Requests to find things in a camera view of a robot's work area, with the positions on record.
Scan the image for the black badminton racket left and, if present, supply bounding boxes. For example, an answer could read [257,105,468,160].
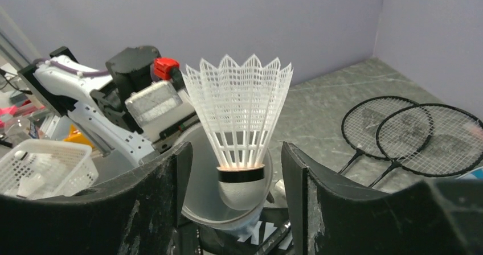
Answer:
[339,96,435,178]

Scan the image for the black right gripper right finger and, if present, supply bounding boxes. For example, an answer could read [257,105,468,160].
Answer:
[281,142,482,254]

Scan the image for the black badminton racket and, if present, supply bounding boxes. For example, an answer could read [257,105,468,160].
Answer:
[370,103,482,187]
[339,96,435,178]

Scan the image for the white perforated plastic basket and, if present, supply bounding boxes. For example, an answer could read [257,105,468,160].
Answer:
[1,139,99,200]

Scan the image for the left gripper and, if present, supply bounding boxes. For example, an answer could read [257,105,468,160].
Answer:
[105,46,195,148]

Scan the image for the black badminton racket right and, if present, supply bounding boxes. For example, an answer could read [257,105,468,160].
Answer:
[370,103,482,187]

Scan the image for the white shuttlecock tube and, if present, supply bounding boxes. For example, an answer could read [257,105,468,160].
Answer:
[175,123,265,232]

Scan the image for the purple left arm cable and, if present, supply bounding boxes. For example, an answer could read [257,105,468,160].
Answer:
[32,57,110,78]

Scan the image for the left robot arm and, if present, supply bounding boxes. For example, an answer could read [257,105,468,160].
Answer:
[18,45,199,167]

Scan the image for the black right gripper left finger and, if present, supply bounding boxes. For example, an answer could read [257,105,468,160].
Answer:
[1,142,193,254]

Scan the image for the black racket cover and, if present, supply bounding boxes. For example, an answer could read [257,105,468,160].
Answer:
[173,207,294,254]

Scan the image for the white plastic shuttlecock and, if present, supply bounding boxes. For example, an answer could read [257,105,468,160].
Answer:
[182,55,294,211]

